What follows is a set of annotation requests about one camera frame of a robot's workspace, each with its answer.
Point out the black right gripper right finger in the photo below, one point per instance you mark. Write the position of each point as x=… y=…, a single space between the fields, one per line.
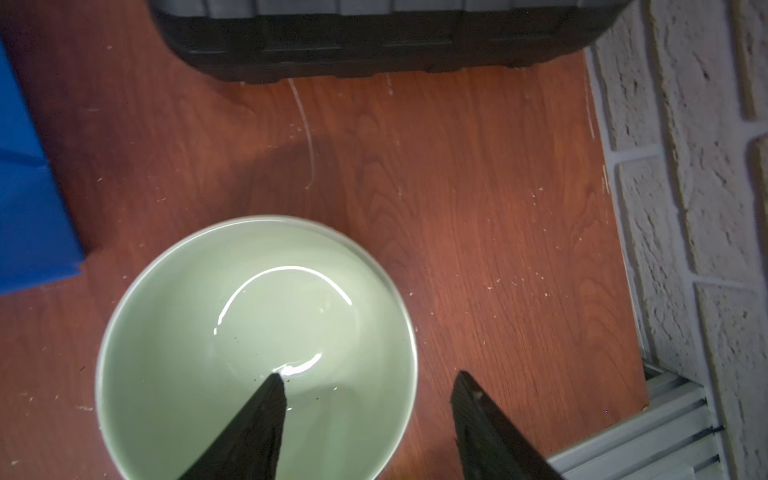
x=489 y=444

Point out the blue plastic bin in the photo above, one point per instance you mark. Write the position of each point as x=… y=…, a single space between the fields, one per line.
x=39 y=244

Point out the aluminium mounting rail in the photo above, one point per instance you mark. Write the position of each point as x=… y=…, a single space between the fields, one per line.
x=676 y=437

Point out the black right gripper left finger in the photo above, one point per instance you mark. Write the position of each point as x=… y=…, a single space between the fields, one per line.
x=249 y=446

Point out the light green ceramic bowl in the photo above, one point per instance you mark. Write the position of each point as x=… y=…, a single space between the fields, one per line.
x=206 y=323

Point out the black plastic tool case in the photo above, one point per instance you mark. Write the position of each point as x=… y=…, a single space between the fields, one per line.
x=263 y=42

